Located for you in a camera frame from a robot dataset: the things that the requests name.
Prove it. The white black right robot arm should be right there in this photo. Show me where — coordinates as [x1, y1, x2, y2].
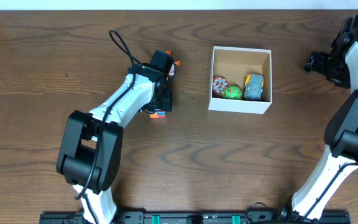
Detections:
[280, 14, 358, 223]

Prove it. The pink white duck toy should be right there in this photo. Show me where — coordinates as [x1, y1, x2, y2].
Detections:
[168, 60, 181, 80]

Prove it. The orange plastic cage ball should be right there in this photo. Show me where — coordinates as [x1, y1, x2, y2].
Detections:
[212, 76, 228, 98]

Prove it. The green ball with red numbers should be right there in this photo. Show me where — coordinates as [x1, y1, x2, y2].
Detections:
[222, 85, 243, 100]

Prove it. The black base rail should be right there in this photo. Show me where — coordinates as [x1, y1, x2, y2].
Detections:
[39, 210, 351, 224]

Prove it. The yellow grey toy truck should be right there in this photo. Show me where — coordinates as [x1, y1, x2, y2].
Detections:
[243, 73, 264, 101]

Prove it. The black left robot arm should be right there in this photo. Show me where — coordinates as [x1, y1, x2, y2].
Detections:
[56, 50, 179, 223]

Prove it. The colourful puzzle cube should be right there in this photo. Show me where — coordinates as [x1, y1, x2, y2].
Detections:
[149, 111, 166, 119]

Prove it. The black cable right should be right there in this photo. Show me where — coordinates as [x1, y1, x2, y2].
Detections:
[246, 201, 279, 223]

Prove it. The white cardboard box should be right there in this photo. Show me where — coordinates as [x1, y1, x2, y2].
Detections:
[208, 46, 273, 114]

